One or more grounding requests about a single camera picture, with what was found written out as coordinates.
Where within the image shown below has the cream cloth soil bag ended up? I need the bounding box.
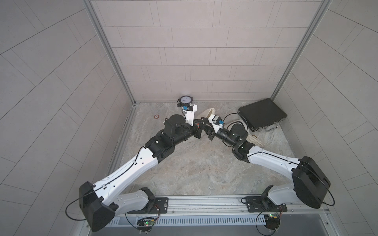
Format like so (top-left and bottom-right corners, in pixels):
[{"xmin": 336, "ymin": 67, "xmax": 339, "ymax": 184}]
[{"xmin": 196, "ymin": 108, "xmax": 216, "ymax": 119}]

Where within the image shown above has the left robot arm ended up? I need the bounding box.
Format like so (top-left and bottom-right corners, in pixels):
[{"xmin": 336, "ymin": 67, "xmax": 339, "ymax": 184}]
[{"xmin": 77, "ymin": 114, "xmax": 214, "ymax": 232}]

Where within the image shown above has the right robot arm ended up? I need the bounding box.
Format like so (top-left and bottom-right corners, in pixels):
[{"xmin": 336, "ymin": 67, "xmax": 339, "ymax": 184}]
[{"xmin": 205, "ymin": 115, "xmax": 331, "ymax": 211}]

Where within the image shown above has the black round clock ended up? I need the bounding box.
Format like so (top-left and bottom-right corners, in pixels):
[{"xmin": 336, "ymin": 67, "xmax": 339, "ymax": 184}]
[{"xmin": 177, "ymin": 95, "xmax": 193, "ymax": 107}]

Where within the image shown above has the black hard case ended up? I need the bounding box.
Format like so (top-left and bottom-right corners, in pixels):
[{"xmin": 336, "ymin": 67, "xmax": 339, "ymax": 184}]
[{"xmin": 238, "ymin": 98, "xmax": 287, "ymax": 131}]

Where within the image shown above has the left controller board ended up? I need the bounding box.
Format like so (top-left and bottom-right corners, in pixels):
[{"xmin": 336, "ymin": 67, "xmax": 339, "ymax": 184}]
[{"xmin": 136, "ymin": 217, "xmax": 156, "ymax": 234}]

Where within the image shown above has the controller board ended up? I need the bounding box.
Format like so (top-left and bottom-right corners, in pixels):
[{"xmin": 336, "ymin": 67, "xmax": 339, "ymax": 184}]
[
  {"xmin": 136, "ymin": 217, "xmax": 156, "ymax": 234},
  {"xmin": 264, "ymin": 214, "xmax": 281, "ymax": 231}
]

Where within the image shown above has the right controller board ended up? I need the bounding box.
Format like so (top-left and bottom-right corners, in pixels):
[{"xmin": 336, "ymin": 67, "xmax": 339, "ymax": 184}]
[{"xmin": 264, "ymin": 214, "xmax": 281, "ymax": 231}]

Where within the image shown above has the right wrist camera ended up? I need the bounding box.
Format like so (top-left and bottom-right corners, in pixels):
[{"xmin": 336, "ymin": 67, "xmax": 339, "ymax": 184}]
[{"xmin": 208, "ymin": 115, "xmax": 224, "ymax": 134}]

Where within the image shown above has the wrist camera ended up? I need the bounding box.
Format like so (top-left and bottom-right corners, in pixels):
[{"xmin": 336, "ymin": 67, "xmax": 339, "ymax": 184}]
[
  {"xmin": 208, "ymin": 115, "xmax": 224, "ymax": 134},
  {"xmin": 182, "ymin": 104, "xmax": 197, "ymax": 126}
]

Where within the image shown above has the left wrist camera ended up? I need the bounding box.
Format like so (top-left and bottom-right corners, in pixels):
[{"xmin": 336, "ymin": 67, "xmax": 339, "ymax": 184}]
[{"xmin": 182, "ymin": 104, "xmax": 197, "ymax": 126}]

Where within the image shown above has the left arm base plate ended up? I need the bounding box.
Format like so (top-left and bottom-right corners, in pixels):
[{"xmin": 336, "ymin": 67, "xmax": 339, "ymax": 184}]
[{"xmin": 128, "ymin": 198, "xmax": 169, "ymax": 214}]

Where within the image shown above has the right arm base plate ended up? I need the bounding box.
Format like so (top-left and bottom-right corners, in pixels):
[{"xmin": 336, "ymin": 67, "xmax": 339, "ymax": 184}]
[{"xmin": 241, "ymin": 196, "xmax": 287, "ymax": 213}]

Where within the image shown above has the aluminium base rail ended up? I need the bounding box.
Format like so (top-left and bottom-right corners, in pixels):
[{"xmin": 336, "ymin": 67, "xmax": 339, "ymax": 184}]
[{"xmin": 111, "ymin": 191, "xmax": 328, "ymax": 219}]

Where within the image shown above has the left corner aluminium post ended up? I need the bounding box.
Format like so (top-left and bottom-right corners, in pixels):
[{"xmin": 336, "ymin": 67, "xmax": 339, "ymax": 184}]
[{"xmin": 83, "ymin": 0, "xmax": 137, "ymax": 106}]

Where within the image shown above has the corner aluminium post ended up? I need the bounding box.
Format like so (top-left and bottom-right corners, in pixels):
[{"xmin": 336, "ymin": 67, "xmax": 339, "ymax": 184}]
[
  {"xmin": 270, "ymin": 0, "xmax": 332, "ymax": 101},
  {"xmin": 83, "ymin": 0, "xmax": 137, "ymax": 106}
]

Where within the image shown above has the right corner aluminium post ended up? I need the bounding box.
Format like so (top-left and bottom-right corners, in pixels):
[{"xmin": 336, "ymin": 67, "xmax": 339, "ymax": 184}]
[{"xmin": 270, "ymin": 0, "xmax": 332, "ymax": 101}]

